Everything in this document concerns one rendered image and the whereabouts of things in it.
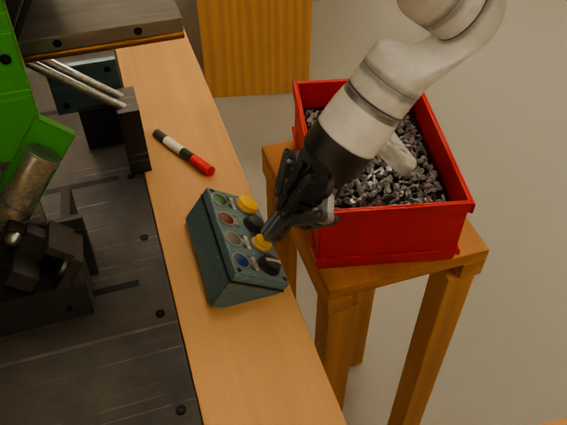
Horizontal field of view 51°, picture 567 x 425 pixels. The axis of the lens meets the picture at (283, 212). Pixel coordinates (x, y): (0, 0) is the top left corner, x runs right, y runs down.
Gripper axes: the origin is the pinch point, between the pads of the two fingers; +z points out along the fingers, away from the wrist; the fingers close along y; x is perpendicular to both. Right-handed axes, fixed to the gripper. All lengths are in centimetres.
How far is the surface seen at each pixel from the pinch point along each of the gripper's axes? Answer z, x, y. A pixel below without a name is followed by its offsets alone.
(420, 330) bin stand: 16.6, 46.3, -3.8
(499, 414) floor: 43, 106, -5
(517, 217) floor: 15, 142, -65
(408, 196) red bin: -6.6, 22.3, -6.6
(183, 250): 11.1, -5.5, -5.3
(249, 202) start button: 2.5, 0.0, -7.2
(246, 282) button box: 4.9, -3.0, 5.0
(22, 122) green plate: 1.7, -28.5, -8.6
